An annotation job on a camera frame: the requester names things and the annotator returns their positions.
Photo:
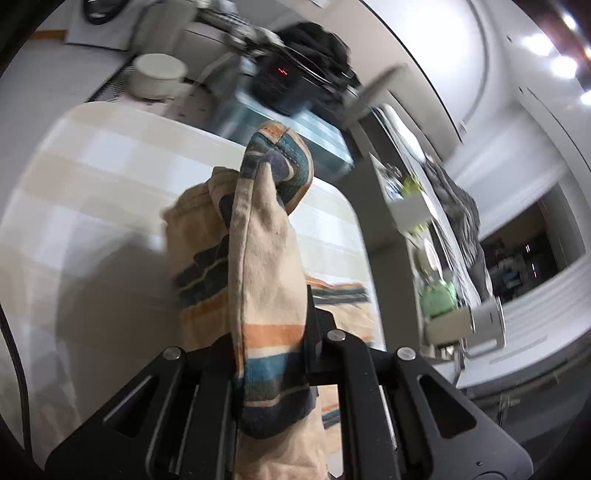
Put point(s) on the white box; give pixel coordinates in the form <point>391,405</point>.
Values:
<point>408,212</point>

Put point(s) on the white round stool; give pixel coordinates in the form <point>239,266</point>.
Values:
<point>159,74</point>

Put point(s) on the black appliance with red display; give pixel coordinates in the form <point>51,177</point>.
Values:
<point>281,87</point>

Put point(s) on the black jacket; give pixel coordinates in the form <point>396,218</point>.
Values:
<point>323,46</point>

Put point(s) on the grey sofa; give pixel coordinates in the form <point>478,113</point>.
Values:
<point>203,41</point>

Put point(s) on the green cloth object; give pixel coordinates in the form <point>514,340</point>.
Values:
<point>438,300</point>

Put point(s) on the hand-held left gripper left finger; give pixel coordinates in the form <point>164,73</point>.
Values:
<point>217,369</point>

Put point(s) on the teal checked tablecloth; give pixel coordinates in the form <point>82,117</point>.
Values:
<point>318,138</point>

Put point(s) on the dark grey jacket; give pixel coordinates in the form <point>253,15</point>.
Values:
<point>461,217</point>

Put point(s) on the white washing machine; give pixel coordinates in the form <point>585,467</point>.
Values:
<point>106,32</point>

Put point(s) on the grey cabinet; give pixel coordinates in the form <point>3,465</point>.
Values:
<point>388,226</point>

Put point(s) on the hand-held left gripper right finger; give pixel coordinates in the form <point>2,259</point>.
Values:
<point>323,350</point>

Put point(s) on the black white striped rug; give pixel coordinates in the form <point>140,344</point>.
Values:
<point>111,87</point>

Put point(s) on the beige striped shirt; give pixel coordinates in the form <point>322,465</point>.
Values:
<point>258,258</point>

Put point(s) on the green toy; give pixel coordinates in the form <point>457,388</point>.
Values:
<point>412,184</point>

